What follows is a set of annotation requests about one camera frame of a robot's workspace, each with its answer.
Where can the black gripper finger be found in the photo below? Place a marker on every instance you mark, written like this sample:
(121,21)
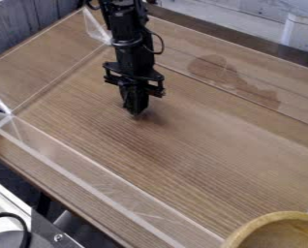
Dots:
(140,99)
(127,94)

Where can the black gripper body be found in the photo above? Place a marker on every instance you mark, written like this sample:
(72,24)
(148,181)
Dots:
(149,79)

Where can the white container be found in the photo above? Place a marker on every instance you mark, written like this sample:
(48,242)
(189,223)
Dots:
(295,34)

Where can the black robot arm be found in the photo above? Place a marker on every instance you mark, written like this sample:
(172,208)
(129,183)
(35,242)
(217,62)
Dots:
(132,71)

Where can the grey metal bracket with screw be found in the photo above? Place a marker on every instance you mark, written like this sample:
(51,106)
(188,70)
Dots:
(47,236)

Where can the clear acrylic table barrier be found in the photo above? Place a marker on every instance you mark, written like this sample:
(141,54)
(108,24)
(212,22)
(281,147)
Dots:
(169,179)

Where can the brown wooden bowl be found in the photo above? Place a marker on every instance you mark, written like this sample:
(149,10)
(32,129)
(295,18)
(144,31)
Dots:
(276,230)

